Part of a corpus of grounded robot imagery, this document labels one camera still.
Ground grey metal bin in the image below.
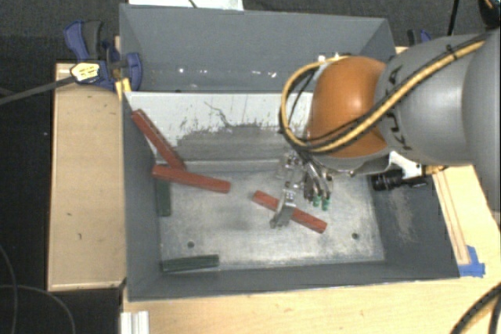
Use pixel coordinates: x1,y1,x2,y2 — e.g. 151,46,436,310
118,2,461,303

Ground red-brown flat block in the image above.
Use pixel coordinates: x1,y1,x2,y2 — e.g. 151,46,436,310
130,109,188,171
151,163,232,195
251,189,329,235

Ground dark green flat block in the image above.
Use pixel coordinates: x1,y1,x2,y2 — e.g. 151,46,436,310
156,178,173,217
160,253,221,274

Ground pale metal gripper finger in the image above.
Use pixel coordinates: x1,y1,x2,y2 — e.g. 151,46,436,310
282,187,296,227
269,188,287,230

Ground pale wood flat board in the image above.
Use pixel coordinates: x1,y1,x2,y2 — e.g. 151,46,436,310
47,62,128,293

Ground black cylinder on white bracket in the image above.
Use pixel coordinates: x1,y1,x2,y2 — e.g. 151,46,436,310
370,150,431,192

